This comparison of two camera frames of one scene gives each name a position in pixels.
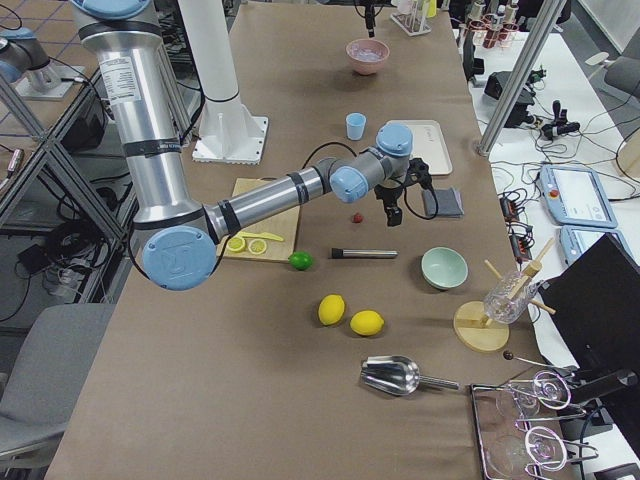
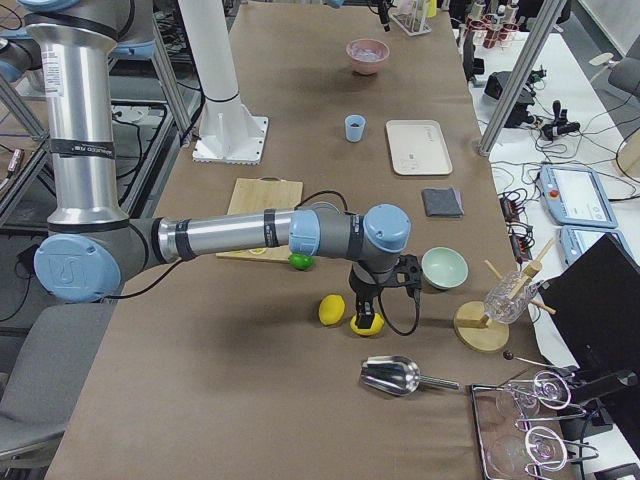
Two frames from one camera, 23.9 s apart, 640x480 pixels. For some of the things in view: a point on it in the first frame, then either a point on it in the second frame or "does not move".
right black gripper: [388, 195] -> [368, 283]
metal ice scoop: [398, 376] does not move
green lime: [300, 260] does not move
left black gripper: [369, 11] -> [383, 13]
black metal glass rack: [511, 447] does not move
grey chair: [45, 373] does not move
